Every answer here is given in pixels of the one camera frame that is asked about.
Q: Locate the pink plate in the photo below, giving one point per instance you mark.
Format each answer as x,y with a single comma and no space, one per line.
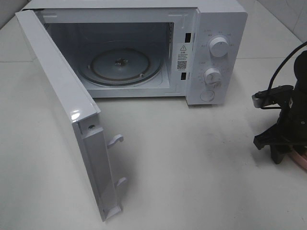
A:
300,160

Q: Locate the white warning label sticker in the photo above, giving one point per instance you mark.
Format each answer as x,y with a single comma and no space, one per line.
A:
183,54

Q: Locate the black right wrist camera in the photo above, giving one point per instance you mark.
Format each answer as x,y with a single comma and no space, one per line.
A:
275,98

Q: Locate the white microwave door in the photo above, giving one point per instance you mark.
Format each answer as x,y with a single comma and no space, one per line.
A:
76,113

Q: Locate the round white door release button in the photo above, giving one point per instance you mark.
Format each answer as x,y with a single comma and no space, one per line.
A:
207,95

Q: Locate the lower white timer knob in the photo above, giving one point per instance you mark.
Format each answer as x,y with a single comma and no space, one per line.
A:
212,76

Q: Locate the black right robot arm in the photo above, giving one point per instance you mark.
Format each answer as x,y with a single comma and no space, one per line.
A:
300,71

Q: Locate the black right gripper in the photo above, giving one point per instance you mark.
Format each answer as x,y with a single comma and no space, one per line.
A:
292,124

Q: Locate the white microwave oven body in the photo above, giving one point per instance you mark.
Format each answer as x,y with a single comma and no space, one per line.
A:
73,24

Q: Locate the upper white power knob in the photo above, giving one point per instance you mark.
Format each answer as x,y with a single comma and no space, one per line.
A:
219,46

